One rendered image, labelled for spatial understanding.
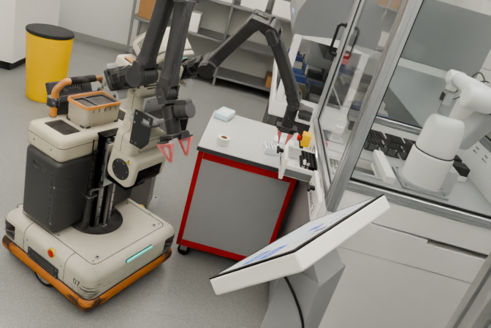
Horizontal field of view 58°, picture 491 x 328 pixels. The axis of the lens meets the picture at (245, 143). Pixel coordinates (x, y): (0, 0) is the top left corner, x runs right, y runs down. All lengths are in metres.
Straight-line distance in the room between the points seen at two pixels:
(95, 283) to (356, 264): 1.17
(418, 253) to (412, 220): 0.16
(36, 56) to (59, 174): 2.33
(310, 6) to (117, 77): 1.48
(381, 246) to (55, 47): 3.34
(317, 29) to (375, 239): 1.49
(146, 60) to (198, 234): 1.30
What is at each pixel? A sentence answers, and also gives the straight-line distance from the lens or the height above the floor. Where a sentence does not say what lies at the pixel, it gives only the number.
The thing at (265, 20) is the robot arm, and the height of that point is 1.53.
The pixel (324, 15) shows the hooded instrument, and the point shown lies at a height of 1.52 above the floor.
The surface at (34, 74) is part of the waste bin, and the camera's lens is 4.47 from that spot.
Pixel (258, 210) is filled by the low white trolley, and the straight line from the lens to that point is 2.54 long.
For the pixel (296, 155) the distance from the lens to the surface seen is 2.38.
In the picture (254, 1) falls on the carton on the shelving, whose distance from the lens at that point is 5.94.
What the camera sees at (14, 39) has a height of 0.35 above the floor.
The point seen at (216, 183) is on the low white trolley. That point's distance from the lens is 2.48.
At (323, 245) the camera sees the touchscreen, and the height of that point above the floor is 1.18.
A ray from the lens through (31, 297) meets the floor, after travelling 2.49.
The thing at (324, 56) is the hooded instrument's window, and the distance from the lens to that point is 2.94.
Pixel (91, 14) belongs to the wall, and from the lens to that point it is 6.74.
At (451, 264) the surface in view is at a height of 0.86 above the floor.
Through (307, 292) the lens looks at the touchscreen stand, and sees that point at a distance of 1.28.
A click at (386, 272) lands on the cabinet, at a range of 1.97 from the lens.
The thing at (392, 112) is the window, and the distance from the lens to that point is 1.65.
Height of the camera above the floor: 1.77
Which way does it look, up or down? 23 degrees down
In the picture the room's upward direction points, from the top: 16 degrees clockwise
